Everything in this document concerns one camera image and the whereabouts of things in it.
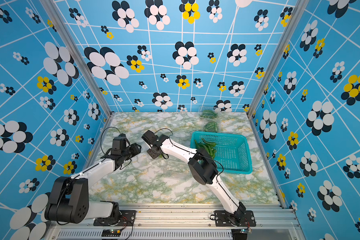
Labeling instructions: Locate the green pepper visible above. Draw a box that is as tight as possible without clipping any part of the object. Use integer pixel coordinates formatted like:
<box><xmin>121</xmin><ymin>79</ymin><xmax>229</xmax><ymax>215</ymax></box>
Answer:
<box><xmin>194</xmin><ymin>140</ymin><xmax>208</xmax><ymax>151</ymax></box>
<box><xmin>202</xmin><ymin>138</ymin><xmax>217</xmax><ymax>159</ymax></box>

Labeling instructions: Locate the teal plastic basket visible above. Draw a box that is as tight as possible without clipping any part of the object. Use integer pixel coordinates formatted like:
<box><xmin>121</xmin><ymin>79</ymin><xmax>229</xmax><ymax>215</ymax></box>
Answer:
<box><xmin>191</xmin><ymin>132</ymin><xmax>253</xmax><ymax>175</ymax></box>

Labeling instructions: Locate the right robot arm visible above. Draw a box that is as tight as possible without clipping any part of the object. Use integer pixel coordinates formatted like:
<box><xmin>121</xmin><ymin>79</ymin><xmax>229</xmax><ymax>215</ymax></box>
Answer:
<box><xmin>142</xmin><ymin>130</ymin><xmax>249</xmax><ymax>227</ymax></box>

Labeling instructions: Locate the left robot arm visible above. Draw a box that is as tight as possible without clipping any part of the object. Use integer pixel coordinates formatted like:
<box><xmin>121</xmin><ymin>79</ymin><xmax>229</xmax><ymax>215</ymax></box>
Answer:
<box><xmin>44</xmin><ymin>134</ymin><xmax>142</xmax><ymax>226</ymax></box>

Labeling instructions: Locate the left circuit board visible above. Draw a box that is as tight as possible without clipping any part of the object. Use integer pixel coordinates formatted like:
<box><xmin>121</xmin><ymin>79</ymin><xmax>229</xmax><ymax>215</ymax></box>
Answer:
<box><xmin>101</xmin><ymin>229</ymin><xmax>123</xmax><ymax>238</ymax></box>

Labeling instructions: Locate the circuit board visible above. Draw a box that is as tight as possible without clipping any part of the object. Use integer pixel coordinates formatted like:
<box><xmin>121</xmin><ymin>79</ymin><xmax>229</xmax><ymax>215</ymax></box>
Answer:
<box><xmin>231</xmin><ymin>229</ymin><xmax>252</xmax><ymax>240</ymax></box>
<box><xmin>101</xmin><ymin>229</ymin><xmax>123</xmax><ymax>238</ymax></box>

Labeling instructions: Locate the right circuit board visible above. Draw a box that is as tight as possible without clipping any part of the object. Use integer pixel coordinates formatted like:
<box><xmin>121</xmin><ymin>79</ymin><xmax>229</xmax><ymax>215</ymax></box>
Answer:
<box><xmin>231</xmin><ymin>229</ymin><xmax>252</xmax><ymax>240</ymax></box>

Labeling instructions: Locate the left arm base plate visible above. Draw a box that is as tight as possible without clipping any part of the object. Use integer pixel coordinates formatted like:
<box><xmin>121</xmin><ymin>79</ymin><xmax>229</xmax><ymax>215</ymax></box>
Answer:
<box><xmin>94</xmin><ymin>210</ymin><xmax>137</xmax><ymax>227</ymax></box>

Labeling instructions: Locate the aluminium front rail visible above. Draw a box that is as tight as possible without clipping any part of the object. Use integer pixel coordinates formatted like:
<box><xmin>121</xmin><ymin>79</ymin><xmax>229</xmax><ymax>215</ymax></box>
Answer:
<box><xmin>45</xmin><ymin>204</ymin><xmax>305</xmax><ymax>240</ymax></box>

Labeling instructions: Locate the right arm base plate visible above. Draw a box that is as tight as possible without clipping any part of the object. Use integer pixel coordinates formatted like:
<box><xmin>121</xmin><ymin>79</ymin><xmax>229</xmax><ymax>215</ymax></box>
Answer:
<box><xmin>210</xmin><ymin>211</ymin><xmax>257</xmax><ymax>228</ymax></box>

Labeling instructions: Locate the left frame post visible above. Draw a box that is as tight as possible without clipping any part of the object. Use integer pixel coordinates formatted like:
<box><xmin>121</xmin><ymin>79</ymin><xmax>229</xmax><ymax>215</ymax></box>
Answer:
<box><xmin>40</xmin><ymin>1</ymin><xmax>112</xmax><ymax>118</ymax></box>

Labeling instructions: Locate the frame post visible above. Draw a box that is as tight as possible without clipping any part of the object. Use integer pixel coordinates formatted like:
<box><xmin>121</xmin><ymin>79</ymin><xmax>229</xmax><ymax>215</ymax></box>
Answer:
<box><xmin>247</xmin><ymin>0</ymin><xmax>310</xmax><ymax>118</ymax></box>
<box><xmin>40</xmin><ymin>1</ymin><xmax>112</xmax><ymax>118</ymax></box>

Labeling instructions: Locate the right frame post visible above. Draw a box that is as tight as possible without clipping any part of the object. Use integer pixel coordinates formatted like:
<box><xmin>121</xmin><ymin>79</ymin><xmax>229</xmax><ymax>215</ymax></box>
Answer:
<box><xmin>247</xmin><ymin>0</ymin><xmax>310</xmax><ymax>118</ymax></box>

